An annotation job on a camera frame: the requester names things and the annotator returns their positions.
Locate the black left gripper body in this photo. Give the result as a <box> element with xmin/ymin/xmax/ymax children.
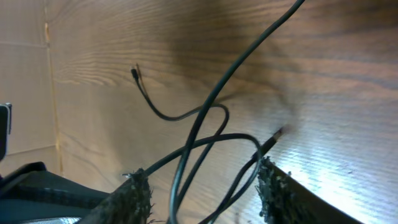
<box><xmin>1</xmin><ymin>162</ymin><xmax>109</xmax><ymax>223</ymax></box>

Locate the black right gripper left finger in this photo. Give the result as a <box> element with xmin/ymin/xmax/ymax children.
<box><xmin>79</xmin><ymin>169</ymin><xmax>151</xmax><ymax>224</ymax></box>

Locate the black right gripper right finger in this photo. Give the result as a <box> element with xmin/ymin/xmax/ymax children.
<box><xmin>256</xmin><ymin>157</ymin><xmax>361</xmax><ymax>224</ymax></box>

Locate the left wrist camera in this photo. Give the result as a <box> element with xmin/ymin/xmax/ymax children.
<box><xmin>0</xmin><ymin>103</ymin><xmax>12</xmax><ymax>160</ymax></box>

